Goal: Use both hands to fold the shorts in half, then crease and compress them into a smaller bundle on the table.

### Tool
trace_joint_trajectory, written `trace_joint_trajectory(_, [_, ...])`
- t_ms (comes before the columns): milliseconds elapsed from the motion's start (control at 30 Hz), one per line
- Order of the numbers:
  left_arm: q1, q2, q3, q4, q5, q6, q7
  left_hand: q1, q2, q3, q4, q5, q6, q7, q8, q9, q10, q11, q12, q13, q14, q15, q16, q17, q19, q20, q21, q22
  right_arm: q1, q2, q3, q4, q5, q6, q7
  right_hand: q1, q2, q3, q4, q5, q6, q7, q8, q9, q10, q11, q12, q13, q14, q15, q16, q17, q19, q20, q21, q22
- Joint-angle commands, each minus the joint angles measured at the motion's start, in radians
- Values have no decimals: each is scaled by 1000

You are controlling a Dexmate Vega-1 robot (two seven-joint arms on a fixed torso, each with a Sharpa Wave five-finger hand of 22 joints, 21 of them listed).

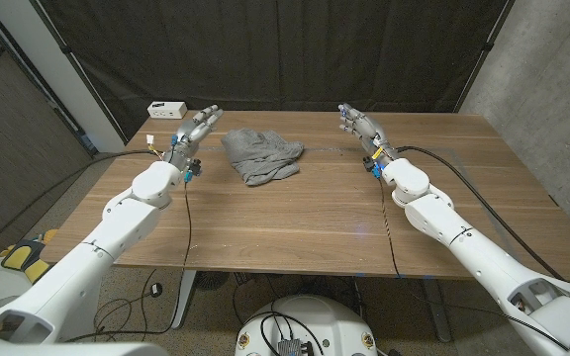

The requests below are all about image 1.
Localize white door frame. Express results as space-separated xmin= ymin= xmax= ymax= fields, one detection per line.
xmin=0 ymin=0 xmax=128 ymax=154

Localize white table leg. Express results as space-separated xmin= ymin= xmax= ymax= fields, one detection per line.
xmin=170 ymin=270 xmax=198 ymax=330

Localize yellow and black pad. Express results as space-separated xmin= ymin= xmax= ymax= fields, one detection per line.
xmin=0 ymin=228 xmax=61 ymax=286

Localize grey cotton shorts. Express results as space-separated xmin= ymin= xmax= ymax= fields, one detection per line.
xmin=221 ymin=128 xmax=306 ymax=187

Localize dark table leg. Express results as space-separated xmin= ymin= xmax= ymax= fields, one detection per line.
xmin=421 ymin=279 xmax=452 ymax=342

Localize black power adapter with cord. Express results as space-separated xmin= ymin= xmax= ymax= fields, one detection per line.
xmin=91 ymin=269 xmax=163 ymax=342

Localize brown wooden door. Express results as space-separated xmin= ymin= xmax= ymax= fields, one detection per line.
xmin=0 ymin=0 xmax=93 ymax=261

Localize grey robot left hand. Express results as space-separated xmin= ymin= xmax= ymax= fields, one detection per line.
xmin=162 ymin=104 xmax=225 ymax=172

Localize black backdrop curtain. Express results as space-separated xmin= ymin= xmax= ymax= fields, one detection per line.
xmin=37 ymin=0 xmax=514 ymax=142

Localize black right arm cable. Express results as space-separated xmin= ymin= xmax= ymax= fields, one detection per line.
xmin=396 ymin=145 xmax=566 ymax=282

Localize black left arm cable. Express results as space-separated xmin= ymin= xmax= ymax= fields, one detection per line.
xmin=0 ymin=149 xmax=165 ymax=248

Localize black backdrop stand pole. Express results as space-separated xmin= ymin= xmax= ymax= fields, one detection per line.
xmin=452 ymin=0 xmax=517 ymax=114
xmin=30 ymin=0 xmax=131 ymax=144

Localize white power strip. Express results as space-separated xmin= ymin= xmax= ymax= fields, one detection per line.
xmin=146 ymin=101 xmax=189 ymax=121

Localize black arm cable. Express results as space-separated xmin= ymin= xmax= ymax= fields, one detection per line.
xmin=0 ymin=149 xmax=165 ymax=248
xmin=396 ymin=145 xmax=566 ymax=282

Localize white floor platform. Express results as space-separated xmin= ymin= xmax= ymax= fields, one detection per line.
xmin=0 ymin=256 xmax=103 ymax=342

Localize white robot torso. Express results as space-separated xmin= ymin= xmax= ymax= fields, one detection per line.
xmin=235 ymin=295 xmax=379 ymax=356

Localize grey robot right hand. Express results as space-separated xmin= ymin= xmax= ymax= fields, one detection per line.
xmin=337 ymin=102 xmax=399 ymax=164

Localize black round fan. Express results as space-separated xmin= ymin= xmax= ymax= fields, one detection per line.
xmin=194 ymin=270 xmax=231 ymax=291

